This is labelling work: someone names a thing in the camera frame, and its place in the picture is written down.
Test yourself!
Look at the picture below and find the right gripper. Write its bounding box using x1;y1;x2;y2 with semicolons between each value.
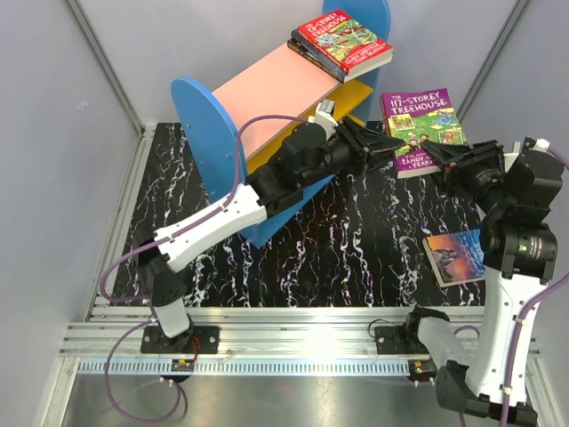
421;139;514;215

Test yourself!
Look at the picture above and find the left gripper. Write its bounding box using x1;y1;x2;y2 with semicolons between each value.
300;116;405;189

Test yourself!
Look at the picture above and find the purple 117-Storey Treehouse book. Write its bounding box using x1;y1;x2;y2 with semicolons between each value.
380;88;467;179

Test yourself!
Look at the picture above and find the black blue Treehouse book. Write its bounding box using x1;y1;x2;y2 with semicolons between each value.
287;38;344;83

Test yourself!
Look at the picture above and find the red 13-Storey Treehouse book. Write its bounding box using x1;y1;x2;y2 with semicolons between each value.
296;9;393;82

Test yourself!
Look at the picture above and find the Nineteen Eighty-Four book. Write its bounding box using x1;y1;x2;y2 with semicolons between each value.
291;29;328;61

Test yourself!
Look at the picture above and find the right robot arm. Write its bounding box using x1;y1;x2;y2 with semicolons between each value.
402;137;568;426

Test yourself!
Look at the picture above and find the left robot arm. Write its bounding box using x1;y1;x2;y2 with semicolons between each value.
133;117;405;353

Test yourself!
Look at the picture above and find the black marble pattern mat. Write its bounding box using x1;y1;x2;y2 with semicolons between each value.
108;119;488;309

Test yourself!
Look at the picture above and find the blue Jane Eyre book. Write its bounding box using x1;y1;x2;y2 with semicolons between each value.
422;229;485;287

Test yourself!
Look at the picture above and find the blue pink yellow bookshelf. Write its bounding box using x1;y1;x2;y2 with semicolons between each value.
171;0;392;250

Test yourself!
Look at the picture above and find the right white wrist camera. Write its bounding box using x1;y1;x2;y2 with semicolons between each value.
512;136;550;155

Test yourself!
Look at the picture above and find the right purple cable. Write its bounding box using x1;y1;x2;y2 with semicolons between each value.
453;146;569;427

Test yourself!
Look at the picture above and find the purple cable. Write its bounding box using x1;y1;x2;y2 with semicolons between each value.
100;114;315;422
453;146;569;427

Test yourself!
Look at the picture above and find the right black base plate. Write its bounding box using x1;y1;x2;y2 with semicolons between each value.
373;325;428;355

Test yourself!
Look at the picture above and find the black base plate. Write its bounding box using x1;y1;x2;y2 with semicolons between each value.
140;326;220;355
373;325;428;355

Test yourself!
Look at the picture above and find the aluminium mounting rail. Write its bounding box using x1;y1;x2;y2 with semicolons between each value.
60;305;541;361

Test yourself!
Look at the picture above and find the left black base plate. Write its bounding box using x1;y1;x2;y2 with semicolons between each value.
140;326;220;355

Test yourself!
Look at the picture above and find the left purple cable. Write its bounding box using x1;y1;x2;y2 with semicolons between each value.
100;114;315;422

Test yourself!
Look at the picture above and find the white slotted cable duct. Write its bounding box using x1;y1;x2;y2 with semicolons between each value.
78;358;435;377

